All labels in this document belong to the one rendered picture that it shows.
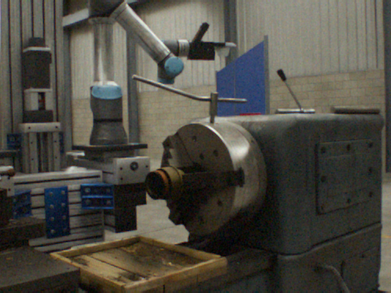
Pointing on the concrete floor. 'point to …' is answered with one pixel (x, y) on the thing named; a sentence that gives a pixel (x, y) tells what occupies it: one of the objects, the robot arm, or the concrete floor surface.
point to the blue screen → (245, 82)
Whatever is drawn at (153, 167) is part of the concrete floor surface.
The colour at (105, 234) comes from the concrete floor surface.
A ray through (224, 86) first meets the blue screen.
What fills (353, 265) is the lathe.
